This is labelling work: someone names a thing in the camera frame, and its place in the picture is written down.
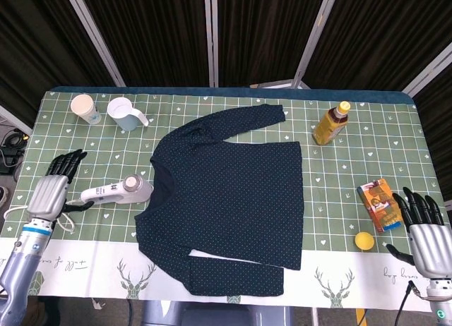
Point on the dark shoe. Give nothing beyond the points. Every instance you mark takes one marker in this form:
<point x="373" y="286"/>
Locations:
<point x="3" y="197"/>

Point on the orange snack box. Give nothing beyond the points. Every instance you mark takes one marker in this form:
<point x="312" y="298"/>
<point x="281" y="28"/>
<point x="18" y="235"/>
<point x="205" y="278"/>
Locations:
<point x="381" y="206"/>

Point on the green checkered tablecloth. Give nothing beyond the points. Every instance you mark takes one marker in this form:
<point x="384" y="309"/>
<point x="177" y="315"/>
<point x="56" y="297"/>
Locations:
<point x="106" y="153"/>

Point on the yellow ball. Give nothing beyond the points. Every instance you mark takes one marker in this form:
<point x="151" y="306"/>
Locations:
<point x="364" y="241"/>

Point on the yellow tea bottle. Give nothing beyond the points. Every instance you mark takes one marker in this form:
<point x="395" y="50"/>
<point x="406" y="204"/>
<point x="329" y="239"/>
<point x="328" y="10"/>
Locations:
<point x="330" y="126"/>

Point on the dark navy dotted shirt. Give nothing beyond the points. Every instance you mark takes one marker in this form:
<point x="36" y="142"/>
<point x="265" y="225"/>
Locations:
<point x="229" y="199"/>

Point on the white handheld garment steamer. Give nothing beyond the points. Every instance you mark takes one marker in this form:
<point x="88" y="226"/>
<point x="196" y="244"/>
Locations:
<point x="136" y="192"/>

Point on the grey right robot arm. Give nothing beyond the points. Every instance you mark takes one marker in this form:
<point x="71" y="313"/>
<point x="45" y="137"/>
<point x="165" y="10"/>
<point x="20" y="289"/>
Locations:
<point x="441" y="301"/>

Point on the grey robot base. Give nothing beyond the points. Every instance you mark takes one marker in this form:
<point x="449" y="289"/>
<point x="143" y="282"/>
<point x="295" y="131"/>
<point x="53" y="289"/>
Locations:
<point x="219" y="315"/>

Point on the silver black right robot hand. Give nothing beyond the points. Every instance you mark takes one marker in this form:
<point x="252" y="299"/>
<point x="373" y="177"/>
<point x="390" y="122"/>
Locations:
<point x="431" y="245"/>

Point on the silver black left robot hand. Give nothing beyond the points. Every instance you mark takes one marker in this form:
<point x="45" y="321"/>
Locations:
<point x="47" y="197"/>

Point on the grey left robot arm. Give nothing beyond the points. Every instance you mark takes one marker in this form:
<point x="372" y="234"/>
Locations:
<point x="21" y="262"/>

